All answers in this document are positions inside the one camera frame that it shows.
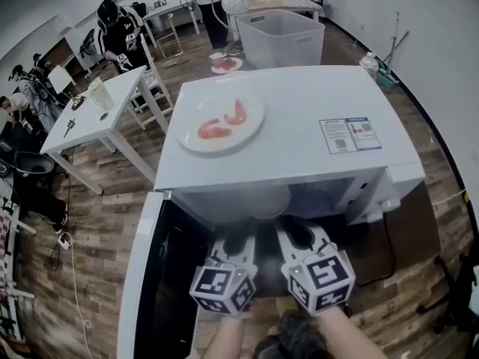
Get small plate with red food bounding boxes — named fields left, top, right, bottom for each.
left=211, top=56, right=243, bottom=74

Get translucent plastic bin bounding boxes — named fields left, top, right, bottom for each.
left=235, top=8, right=326, bottom=70

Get light wooden-top table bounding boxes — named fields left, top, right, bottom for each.
left=224, top=0, right=325, bottom=43

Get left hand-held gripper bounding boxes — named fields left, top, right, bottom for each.
left=189, top=230, right=258, bottom=316

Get clear plastic bottle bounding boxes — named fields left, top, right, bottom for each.
left=359, top=52, right=379, bottom=82

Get white microwave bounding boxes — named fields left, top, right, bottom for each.
left=116, top=64, right=427, bottom=359

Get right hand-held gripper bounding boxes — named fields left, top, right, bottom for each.
left=275, top=218, right=356, bottom=316

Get light wooden stool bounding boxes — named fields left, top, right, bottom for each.
left=156, top=13, right=184, bottom=58

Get white wooden chair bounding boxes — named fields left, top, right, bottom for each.
left=129, top=39, right=175, bottom=126

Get flat mop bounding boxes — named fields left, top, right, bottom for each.
left=376, top=11, right=411, bottom=88

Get red shrimp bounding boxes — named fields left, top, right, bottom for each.
left=197, top=117, right=235, bottom=141
left=223, top=98, right=251, bottom=126

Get long white table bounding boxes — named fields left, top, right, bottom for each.
left=141, top=1, right=203, bottom=48

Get grey metal lamp shade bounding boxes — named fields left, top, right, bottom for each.
left=14, top=151, right=55, bottom=175

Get person's right forearm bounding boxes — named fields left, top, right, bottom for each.
left=317, top=303, right=388, bottom=359

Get white jug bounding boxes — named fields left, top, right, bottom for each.
left=88, top=79, right=115, bottom=111

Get white floor cable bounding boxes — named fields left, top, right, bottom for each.
left=65, top=237, right=93, bottom=359

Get white bowl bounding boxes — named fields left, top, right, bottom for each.
left=239, top=184, right=292, bottom=219

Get black office chair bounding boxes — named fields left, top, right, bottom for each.
left=418, top=252, right=479, bottom=336

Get black power cable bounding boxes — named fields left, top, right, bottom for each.
left=355, top=215, right=397, bottom=287

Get white square table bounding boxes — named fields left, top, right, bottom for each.
left=40, top=64, right=175, bottom=196

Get person's left forearm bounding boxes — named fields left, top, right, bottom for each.
left=209, top=312, right=259, bottom=359

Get large white plate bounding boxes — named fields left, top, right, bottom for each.
left=175, top=94, right=266, bottom=153

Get dark brown table white legs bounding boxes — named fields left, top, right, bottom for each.
left=209, top=31, right=442, bottom=287

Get white extension cable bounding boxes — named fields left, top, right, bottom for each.
left=430, top=188, right=467, bottom=205

